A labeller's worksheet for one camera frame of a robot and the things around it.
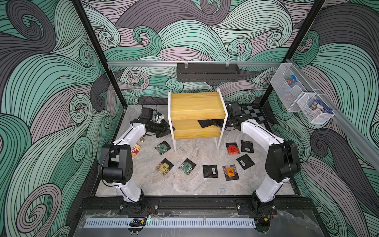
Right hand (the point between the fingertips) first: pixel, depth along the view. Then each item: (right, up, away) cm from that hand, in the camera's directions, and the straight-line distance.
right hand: (211, 121), depth 90 cm
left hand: (-23, -4, -4) cm, 24 cm away
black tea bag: (+20, -25, -1) cm, 32 cm away
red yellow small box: (-49, -18, +3) cm, 52 cm away
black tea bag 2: (+24, -17, +5) cm, 30 cm away
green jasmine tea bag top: (-15, -27, -2) cm, 31 cm away
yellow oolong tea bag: (-29, -27, -2) cm, 40 cm away
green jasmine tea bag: (-31, -17, +5) cm, 36 cm away
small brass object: (-46, -12, +8) cm, 49 cm away
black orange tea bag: (+10, -30, -5) cm, 32 cm away
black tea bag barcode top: (-2, -29, -5) cm, 30 cm away
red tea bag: (+14, -18, +5) cm, 23 cm away
